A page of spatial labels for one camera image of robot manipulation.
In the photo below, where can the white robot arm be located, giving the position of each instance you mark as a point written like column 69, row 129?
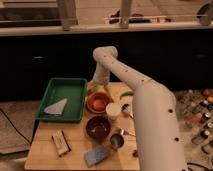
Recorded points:
column 159, row 143

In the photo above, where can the yellow green bowl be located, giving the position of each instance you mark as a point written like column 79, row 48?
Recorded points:
column 92, row 87

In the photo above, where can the red bowl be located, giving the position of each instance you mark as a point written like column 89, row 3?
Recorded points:
column 97, row 96

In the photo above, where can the dark brown bowl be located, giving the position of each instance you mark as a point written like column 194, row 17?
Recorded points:
column 98, row 128

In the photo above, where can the green cucumber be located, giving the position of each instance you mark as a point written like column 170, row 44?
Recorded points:
column 128, row 93

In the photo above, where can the white cup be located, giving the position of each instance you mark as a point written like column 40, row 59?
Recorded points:
column 113, row 110

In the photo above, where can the metal spoon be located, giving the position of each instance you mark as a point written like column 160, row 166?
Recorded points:
column 126, row 111

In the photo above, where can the green plastic tray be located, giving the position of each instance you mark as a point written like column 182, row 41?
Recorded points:
column 71, row 93

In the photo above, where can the metal measuring scoop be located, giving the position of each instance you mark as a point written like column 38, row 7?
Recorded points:
column 124, row 132

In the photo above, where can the grey triangular cloth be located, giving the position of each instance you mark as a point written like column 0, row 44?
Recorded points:
column 56, row 108

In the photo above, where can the small metal cup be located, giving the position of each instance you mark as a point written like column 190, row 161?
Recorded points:
column 116, row 141

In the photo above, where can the blue sponge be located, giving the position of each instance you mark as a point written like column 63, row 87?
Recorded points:
column 95, row 156

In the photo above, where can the dark red dried fruit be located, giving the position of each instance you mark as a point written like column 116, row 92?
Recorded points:
column 135, row 153

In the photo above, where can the wooden block with black edge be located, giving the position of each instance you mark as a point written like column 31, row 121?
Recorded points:
column 60, row 143

